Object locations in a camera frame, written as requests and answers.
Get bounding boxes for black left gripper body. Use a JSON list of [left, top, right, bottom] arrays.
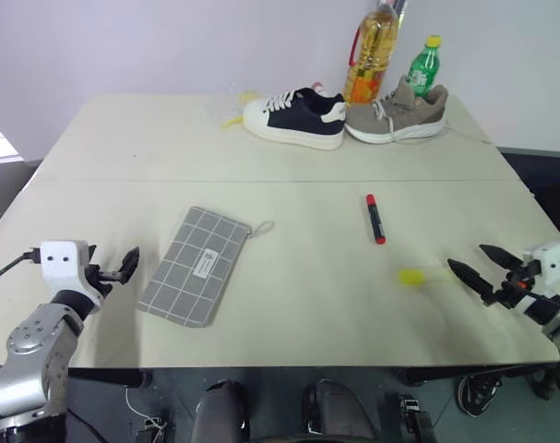
[[82, 263, 126, 299]]

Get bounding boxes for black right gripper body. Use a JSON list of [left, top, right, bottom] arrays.
[[484, 261, 542, 309]]

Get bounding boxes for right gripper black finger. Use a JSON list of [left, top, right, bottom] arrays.
[[447, 257, 495, 304], [479, 244, 523, 269]]

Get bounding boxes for grey checked pencil pouch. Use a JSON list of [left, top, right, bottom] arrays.
[[137, 206, 276, 329]]

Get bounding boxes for yellow capped highlighter pen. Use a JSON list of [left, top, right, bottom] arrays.
[[398, 266, 454, 288]]

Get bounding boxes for red and black marker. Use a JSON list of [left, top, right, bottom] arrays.
[[364, 194, 387, 245]]

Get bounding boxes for black shoe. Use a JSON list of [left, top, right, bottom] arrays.
[[455, 373, 505, 419]]

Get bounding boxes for dark rounded shape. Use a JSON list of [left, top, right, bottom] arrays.
[[189, 378, 252, 443], [304, 378, 377, 443]]

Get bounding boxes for beige sneaker with white sole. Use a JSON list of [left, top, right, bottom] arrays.
[[344, 74, 450, 145]]

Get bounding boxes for crumpled clear yellow plastic wrapper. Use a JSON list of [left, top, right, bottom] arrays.
[[220, 83, 262, 130]]

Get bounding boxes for green soda bottle yellow cap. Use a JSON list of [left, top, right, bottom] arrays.
[[406, 35, 443, 99]]

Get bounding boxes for black and white sneaker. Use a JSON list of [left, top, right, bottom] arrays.
[[242, 87, 348, 151]]

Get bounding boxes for large yellow oil bottle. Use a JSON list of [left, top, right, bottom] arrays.
[[342, 0, 399, 107]]

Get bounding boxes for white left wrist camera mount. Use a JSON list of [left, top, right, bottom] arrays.
[[39, 239, 106, 308]]

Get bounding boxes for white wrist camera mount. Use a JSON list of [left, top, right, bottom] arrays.
[[514, 240, 560, 315], [39, 239, 106, 308]]

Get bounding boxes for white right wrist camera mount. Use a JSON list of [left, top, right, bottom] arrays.
[[514, 240, 560, 315]]

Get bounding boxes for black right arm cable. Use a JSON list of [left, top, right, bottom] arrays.
[[521, 288, 560, 312]]

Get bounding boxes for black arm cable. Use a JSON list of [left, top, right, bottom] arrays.
[[0, 248, 43, 293], [521, 288, 560, 312]]

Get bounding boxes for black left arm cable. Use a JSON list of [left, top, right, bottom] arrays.
[[0, 248, 43, 293]]

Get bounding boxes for black table frame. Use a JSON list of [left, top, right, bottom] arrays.
[[66, 364, 560, 389]]

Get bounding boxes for thin white floor cable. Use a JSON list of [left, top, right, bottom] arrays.
[[124, 387, 168, 431]]

